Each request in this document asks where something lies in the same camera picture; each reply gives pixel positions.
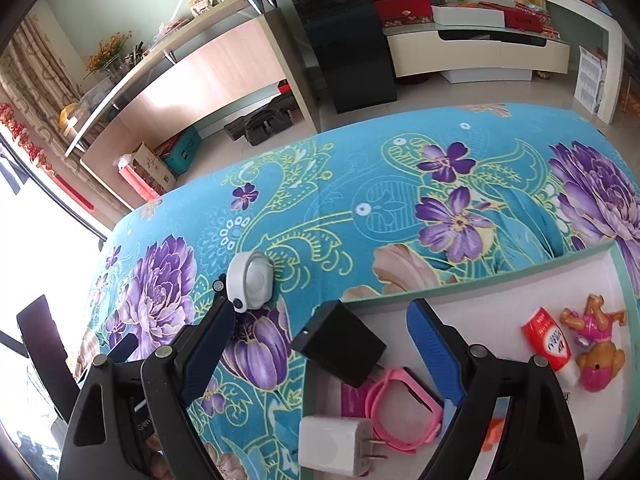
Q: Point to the white printed carton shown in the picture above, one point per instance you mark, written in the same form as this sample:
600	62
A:
590	80

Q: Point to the red gift box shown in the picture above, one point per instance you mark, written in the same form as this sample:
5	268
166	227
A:
402	10

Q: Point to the orange utility knife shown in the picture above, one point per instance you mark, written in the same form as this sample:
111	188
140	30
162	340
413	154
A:
492	432

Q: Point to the cream television stand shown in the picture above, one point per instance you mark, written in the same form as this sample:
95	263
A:
475	57

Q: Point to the pink wrist watch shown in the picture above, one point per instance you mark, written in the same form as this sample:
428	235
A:
380	395

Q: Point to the black charger adapter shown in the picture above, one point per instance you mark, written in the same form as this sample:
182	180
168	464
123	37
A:
340	340

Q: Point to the purple plastic tube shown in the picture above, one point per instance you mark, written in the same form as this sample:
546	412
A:
352	400

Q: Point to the teal cardboard box lid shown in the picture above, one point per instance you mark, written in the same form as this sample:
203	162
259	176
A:
475	310

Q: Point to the orange flower bouquet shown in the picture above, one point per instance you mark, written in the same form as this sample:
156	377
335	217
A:
107	50

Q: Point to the snack box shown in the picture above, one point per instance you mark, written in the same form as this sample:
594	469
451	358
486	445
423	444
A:
200	5

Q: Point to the brown cardboard box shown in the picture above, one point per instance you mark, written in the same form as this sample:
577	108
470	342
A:
155	165

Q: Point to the blue plastic crate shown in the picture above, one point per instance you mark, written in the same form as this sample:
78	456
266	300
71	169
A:
185	150

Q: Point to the white desk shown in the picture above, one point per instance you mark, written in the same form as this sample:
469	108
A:
607	40

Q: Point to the red hanging decoration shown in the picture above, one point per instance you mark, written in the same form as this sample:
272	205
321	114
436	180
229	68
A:
30	150

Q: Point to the red flat box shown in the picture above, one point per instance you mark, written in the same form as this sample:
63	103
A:
522	19

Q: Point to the white charger adapter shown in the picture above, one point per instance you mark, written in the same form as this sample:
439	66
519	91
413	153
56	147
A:
330	440

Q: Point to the yellow round object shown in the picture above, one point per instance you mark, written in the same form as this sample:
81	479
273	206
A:
69	117

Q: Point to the pink puppy toy figure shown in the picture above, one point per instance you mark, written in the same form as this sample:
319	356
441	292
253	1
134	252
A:
600	365

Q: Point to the white flat box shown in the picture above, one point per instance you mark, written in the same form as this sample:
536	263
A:
465	15

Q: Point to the red white cream tube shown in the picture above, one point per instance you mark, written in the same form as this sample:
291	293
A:
545	340

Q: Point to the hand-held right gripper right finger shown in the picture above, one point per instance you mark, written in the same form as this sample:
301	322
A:
432	355

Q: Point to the black toy car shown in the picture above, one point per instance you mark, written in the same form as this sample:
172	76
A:
218	285

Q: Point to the black floor appliance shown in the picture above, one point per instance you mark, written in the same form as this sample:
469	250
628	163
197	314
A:
260	122

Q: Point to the red bag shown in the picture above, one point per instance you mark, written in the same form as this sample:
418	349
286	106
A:
137	180

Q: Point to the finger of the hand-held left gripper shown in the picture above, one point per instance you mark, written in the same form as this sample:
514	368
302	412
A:
122	349

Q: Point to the white wrist watch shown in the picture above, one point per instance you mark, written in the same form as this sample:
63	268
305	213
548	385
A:
252	280

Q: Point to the wooden sideboard shelf unit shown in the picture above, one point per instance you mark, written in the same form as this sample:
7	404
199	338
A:
225	70

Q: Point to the dark panel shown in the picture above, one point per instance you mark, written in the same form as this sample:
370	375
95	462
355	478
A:
45	350

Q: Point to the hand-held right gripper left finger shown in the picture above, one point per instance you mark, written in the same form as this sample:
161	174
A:
205	355

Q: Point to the black water dispenser cabinet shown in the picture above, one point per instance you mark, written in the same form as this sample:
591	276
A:
350	50

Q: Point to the floral printed blanket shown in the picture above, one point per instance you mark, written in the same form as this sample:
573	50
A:
350	185

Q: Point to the patterned curtain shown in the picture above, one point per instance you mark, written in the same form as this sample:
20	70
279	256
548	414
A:
30	75

